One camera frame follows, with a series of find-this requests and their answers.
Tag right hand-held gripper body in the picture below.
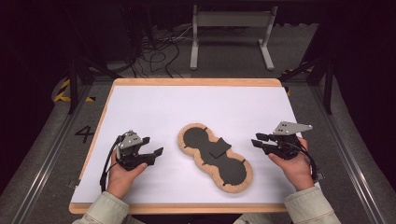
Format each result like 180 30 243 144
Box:
262 120 314 161

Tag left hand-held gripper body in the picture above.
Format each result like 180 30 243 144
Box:
116 130 157 172

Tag beige fleece pad dark backing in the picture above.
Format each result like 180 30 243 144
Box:
177 122 254 194

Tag person's right hand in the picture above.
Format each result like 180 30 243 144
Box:
267 137 316 192

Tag person's left hand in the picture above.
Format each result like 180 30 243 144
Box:
106 150 149 201

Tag black metal stand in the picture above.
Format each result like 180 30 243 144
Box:
278 18 337 116
64 6 124 116

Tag grey metal stand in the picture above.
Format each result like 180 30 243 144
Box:
190 4 279 72

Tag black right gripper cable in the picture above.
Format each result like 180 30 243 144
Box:
291 139 325 184

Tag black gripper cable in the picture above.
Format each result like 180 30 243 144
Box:
291 139 325 184
99 133 129 193

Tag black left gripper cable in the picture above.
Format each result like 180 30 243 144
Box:
99 133 129 193

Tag aluminium floor rail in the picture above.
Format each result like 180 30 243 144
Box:
309 83 389 224
10 83 94 224

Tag black floor cables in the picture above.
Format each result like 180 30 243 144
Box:
130 24 200 79

